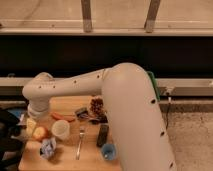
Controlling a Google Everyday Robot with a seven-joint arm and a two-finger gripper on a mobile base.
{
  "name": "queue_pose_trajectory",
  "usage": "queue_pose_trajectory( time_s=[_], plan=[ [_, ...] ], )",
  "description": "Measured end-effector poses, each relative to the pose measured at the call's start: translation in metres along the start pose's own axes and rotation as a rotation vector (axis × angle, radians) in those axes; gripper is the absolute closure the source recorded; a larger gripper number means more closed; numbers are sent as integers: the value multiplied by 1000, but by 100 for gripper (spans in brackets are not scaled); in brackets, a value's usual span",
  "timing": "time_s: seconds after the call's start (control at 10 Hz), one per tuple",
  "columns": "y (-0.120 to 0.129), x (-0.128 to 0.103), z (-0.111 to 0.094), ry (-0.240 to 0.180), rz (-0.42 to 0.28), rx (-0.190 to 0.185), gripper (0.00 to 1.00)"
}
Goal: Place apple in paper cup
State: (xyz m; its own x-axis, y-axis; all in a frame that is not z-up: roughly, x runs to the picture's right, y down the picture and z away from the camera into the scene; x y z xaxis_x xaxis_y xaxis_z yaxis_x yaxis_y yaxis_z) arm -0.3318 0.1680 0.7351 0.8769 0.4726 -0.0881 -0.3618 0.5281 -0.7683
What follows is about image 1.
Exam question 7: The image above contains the black rectangular bar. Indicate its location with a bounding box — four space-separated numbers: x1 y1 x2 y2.
96 124 109 147

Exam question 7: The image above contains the small blue cup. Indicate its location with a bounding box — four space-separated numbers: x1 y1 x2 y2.
101 144 116 161

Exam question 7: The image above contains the silver fork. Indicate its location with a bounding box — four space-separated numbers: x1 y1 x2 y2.
76 129 85 160

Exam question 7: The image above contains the brown pine cone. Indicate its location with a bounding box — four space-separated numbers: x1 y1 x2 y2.
90 98 104 115

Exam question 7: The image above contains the red yellow apple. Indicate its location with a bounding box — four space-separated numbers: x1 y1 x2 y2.
33 127 49 141

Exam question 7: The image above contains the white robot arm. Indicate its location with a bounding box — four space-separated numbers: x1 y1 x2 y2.
22 63 177 171

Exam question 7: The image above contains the dark purple eggplant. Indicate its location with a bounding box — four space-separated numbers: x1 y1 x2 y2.
89 115 108 125

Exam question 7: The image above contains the crumpled blue white wrapper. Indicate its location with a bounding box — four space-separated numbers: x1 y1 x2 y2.
40 138 56 159

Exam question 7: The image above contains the green rectangular object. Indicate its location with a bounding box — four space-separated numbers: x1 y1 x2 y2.
147 71 160 102

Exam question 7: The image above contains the small dark packet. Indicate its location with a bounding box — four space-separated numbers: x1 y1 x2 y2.
75 107 89 120

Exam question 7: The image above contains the white paper cup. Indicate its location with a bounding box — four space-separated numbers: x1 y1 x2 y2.
51 120 70 141

